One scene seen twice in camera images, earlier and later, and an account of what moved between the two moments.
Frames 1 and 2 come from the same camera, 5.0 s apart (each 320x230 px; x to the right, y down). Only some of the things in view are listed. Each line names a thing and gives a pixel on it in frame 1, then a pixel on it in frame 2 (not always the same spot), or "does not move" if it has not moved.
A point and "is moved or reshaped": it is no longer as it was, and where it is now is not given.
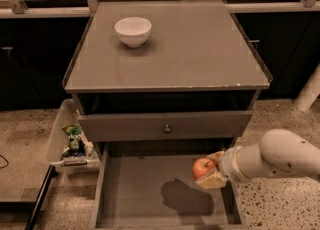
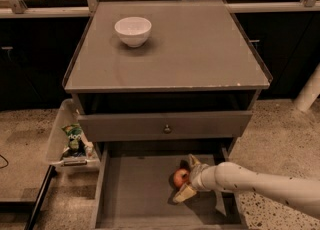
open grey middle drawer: [151, 186] does not move
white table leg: [309, 92] does not move
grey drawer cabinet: [164, 72] does not move
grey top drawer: [164, 127] does not move
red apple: [201, 166] is moved or reshaped
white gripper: [228, 164] to [197, 177]
